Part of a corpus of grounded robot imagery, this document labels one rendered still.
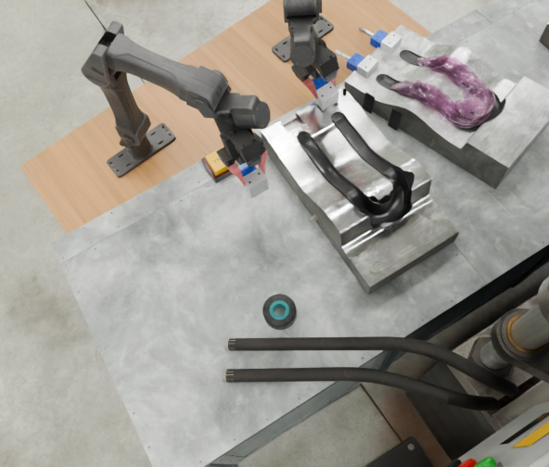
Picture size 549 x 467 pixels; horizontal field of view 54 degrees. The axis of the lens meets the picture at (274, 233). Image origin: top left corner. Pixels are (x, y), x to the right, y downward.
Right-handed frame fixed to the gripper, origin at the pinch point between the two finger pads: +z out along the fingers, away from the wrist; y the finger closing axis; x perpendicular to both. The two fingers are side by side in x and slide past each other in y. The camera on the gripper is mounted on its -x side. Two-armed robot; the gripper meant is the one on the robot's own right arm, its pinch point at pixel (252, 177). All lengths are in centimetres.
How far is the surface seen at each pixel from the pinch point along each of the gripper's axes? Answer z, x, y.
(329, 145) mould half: 5.5, 3.2, 22.5
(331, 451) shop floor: 112, -8, -15
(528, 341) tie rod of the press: 17, -63, 21
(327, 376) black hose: 29.5, -38.1, -10.3
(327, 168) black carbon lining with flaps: 8.5, -0.7, 18.7
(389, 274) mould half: 24.5, -27.4, 14.9
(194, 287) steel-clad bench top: 18.5, -2.3, -25.6
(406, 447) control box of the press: 116, -20, 8
